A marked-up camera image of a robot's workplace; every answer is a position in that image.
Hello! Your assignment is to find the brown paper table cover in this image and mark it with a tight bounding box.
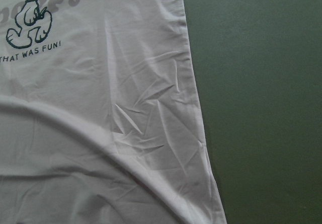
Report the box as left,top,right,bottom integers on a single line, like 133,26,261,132
184,0,321,223

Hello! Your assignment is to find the pink Snoopy t-shirt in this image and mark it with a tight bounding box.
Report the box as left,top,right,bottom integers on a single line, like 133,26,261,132
1,0,226,223

